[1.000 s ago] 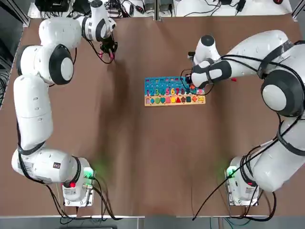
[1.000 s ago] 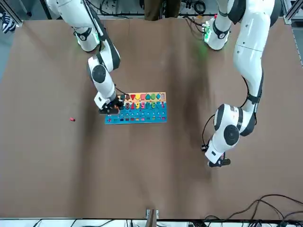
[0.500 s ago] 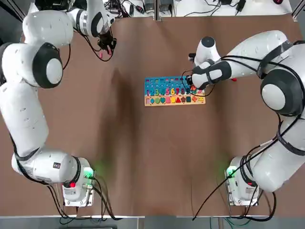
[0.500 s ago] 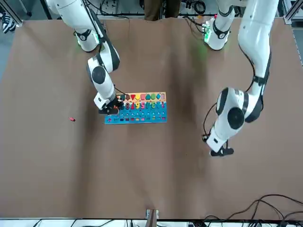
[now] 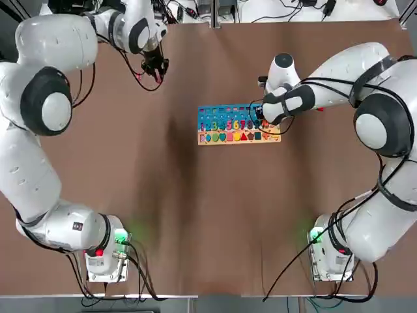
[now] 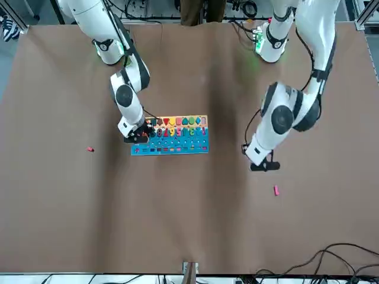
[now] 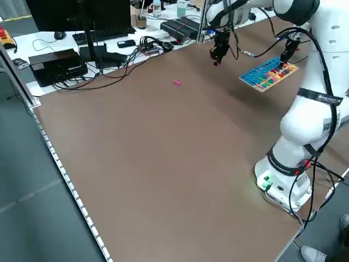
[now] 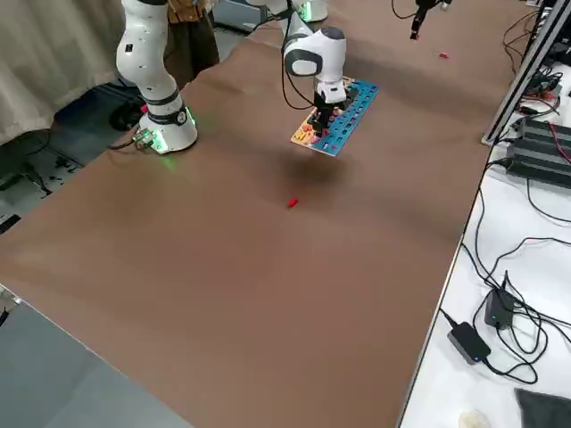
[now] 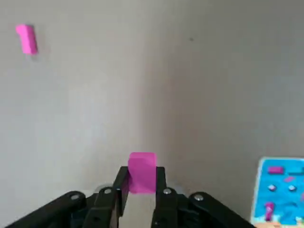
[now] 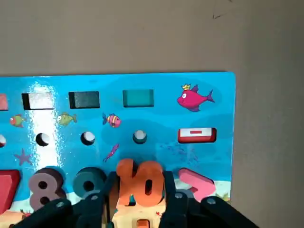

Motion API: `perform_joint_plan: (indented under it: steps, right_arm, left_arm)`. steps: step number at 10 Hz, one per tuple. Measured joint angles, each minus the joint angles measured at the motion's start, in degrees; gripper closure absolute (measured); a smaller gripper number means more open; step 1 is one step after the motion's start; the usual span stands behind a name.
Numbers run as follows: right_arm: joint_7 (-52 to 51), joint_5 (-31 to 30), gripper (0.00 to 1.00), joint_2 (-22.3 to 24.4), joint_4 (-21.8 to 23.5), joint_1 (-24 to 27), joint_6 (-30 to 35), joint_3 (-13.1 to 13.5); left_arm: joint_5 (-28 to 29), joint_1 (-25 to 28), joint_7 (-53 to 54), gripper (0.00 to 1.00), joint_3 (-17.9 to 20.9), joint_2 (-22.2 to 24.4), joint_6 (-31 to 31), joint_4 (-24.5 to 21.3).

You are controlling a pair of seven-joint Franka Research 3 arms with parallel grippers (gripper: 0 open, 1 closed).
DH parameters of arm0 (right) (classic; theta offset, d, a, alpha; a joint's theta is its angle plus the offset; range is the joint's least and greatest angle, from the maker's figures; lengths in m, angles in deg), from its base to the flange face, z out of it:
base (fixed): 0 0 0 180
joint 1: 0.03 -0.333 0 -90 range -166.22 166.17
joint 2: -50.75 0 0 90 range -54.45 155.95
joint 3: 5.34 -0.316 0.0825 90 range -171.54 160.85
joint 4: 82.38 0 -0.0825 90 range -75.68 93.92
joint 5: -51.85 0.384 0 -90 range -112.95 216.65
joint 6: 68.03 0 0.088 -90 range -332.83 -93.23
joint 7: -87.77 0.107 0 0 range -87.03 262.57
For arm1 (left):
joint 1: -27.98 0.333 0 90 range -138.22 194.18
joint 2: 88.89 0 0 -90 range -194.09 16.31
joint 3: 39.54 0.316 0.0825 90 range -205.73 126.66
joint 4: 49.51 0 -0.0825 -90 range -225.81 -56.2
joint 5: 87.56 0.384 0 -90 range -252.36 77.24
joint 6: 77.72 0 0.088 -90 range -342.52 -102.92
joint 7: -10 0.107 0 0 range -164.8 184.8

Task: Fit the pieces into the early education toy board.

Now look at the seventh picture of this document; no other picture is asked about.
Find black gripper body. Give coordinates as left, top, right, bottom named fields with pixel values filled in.
left=284, top=37, right=300, bottom=54
left=212, top=29, right=232, bottom=52

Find blue toy puzzle board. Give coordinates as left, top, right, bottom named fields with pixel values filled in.
left=239, top=56, right=300, bottom=93

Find black finned power supply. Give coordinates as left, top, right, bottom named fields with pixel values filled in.
left=174, top=16, right=202, bottom=33
left=160, top=21, right=197, bottom=44

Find teal jar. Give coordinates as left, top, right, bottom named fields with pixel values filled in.
left=176, top=0, right=188, bottom=17

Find clear plastic bottle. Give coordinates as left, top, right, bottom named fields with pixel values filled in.
left=152, top=0, right=163, bottom=17

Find brown drinking cup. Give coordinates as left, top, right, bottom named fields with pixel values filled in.
left=135, top=9, right=148, bottom=29

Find small black flat device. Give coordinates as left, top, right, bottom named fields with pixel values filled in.
left=117, top=39, right=136, bottom=49

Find black keyboard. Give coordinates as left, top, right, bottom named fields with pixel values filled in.
left=72, top=26, right=137, bottom=46

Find black monitor stand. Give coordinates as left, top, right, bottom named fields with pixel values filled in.
left=79, top=27, right=128, bottom=69

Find black computer monitor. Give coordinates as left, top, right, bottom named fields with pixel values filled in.
left=26, top=0, right=132, bottom=33

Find black electronics box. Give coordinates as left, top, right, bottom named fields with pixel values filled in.
left=28, top=48, right=89, bottom=88

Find person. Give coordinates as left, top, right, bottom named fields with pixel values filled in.
left=299, top=213, right=349, bottom=262

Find red emergency stop button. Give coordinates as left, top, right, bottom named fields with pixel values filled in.
left=0, top=26, right=14, bottom=50

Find aluminium post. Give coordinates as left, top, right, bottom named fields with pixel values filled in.
left=198, top=0, right=208, bottom=44

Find tangled black cables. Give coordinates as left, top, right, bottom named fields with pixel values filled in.
left=135, top=35, right=175, bottom=57

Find black looping table cable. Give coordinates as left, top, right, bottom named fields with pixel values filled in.
left=51, top=49, right=167, bottom=92

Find aluminium frame bar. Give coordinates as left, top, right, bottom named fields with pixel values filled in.
left=0, top=42, right=41, bottom=108

